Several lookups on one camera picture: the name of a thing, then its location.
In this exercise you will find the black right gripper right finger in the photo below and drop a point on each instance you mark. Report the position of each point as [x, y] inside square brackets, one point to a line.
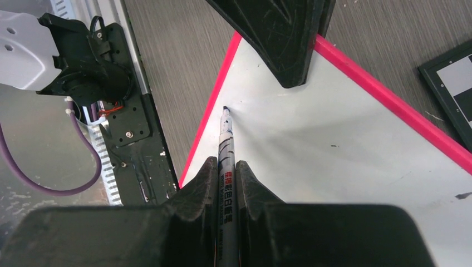
[276, 233]

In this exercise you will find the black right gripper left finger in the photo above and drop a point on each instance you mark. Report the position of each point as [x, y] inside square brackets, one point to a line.
[178, 232]

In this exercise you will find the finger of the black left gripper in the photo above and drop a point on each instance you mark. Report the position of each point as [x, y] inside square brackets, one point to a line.
[282, 32]

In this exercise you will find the blue capped whiteboard marker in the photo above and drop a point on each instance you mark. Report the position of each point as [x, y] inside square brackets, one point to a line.
[227, 238]

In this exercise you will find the pink framed whiteboard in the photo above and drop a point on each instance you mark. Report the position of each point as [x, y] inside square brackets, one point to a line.
[341, 137]

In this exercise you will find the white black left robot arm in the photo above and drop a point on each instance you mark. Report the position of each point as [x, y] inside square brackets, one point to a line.
[54, 56]

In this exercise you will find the black white chessboard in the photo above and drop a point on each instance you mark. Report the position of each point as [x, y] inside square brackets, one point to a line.
[449, 77]

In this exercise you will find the black mounting base plate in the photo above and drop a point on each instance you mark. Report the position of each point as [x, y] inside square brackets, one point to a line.
[134, 138]

